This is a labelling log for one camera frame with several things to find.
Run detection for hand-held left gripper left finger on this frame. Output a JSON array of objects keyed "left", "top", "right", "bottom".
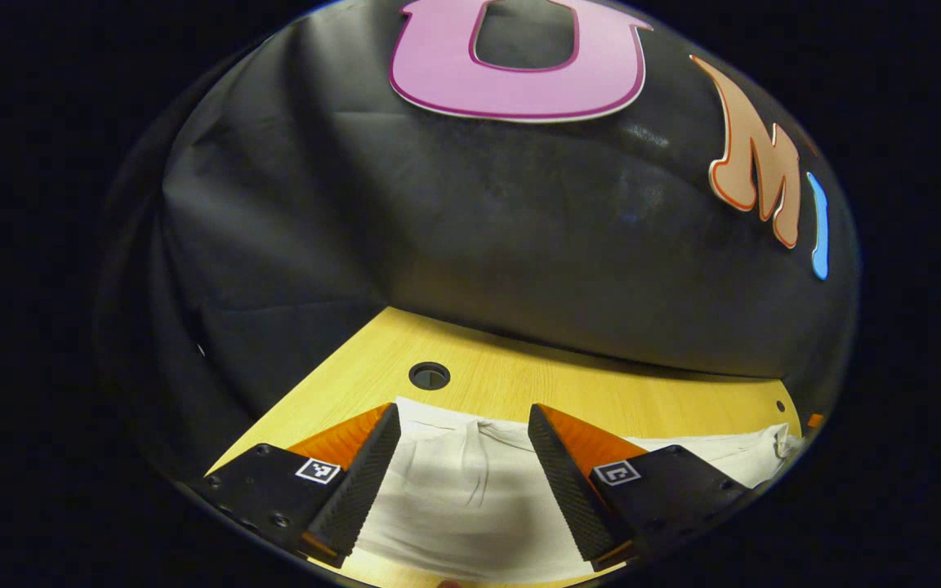
[{"left": 189, "top": 402, "right": 403, "bottom": 570}]

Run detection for black backdrop cloth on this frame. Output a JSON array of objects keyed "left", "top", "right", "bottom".
[{"left": 95, "top": 0, "right": 862, "bottom": 483}]

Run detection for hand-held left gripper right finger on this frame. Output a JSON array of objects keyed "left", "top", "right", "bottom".
[{"left": 526, "top": 403, "right": 753, "bottom": 572}]

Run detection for white jeans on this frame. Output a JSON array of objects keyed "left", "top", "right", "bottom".
[{"left": 354, "top": 397, "right": 806, "bottom": 584}]

